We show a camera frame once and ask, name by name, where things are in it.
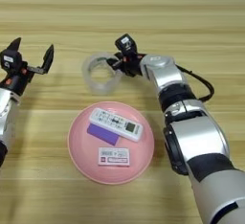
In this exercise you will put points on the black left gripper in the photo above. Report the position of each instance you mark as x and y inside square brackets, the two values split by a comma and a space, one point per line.
[17, 82]

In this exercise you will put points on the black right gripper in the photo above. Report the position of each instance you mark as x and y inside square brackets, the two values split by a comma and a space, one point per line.
[132, 65]

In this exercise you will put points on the pink round plate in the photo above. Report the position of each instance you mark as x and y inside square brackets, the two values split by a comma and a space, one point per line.
[83, 157]

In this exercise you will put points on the small white red-labelled box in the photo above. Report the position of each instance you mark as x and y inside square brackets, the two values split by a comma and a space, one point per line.
[114, 156]

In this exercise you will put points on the purple rectangular card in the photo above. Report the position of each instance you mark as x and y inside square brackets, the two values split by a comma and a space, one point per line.
[102, 134]

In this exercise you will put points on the clear tape roll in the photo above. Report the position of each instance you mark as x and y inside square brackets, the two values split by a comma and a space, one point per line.
[102, 89]

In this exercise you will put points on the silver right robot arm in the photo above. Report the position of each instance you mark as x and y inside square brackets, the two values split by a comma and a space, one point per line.
[197, 138]

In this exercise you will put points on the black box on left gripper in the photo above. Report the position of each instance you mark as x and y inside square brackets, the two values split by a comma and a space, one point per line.
[9, 61]

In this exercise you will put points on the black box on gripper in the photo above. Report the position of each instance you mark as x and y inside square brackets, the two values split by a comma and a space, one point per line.
[126, 43]
[9, 61]

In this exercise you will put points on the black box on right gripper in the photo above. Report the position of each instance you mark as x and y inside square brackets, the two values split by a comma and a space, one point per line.
[126, 43]

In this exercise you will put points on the white remote control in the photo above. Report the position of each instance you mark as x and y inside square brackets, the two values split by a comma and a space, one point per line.
[115, 124]

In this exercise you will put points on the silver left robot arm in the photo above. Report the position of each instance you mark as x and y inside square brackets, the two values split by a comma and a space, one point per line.
[6, 113]

